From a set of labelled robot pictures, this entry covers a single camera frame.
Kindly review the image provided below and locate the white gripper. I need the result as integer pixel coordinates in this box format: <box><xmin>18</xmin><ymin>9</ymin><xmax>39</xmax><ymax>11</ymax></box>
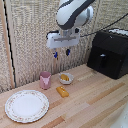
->
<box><xmin>45</xmin><ymin>29</ymin><xmax>81</xmax><ymax>60</ymax></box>

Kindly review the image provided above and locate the yellow food piece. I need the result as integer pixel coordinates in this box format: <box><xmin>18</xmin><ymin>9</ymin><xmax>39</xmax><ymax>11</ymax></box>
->
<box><xmin>55</xmin><ymin>85</ymin><xmax>70</xmax><ymax>98</ymax></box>

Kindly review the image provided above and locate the pink cup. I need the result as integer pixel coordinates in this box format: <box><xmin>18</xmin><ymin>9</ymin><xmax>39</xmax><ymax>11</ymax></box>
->
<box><xmin>39</xmin><ymin>70</ymin><xmax>52</xmax><ymax>90</ymax></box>

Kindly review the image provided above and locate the black air fryer drawer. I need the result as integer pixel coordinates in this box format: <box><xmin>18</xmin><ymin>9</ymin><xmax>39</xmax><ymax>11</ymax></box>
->
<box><xmin>87</xmin><ymin>44</ymin><xmax>113</xmax><ymax>78</ymax></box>

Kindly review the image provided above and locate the white floral rimmed plate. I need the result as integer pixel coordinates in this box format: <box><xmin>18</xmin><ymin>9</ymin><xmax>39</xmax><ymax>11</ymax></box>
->
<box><xmin>4</xmin><ymin>89</ymin><xmax>50</xmax><ymax>124</ymax></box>

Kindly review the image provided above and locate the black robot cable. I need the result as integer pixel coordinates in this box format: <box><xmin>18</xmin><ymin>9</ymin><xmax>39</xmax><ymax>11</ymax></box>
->
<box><xmin>79</xmin><ymin>13</ymin><xmax>128</xmax><ymax>38</ymax></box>

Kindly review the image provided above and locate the black air fryer body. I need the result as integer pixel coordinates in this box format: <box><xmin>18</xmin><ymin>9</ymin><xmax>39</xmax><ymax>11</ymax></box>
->
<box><xmin>87</xmin><ymin>29</ymin><xmax>128</xmax><ymax>80</ymax></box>

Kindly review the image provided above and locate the beige woven folding screen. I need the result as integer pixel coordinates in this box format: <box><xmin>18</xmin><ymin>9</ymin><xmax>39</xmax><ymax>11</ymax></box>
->
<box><xmin>0</xmin><ymin>0</ymin><xmax>128</xmax><ymax>94</ymax></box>

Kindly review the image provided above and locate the yellow food in bowl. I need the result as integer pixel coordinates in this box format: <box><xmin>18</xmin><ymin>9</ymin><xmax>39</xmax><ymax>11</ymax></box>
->
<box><xmin>60</xmin><ymin>74</ymin><xmax>70</xmax><ymax>82</ymax></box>

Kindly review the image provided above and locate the small white bowl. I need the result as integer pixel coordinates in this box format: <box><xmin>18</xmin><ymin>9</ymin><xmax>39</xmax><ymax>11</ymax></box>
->
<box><xmin>58</xmin><ymin>72</ymin><xmax>75</xmax><ymax>85</ymax></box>

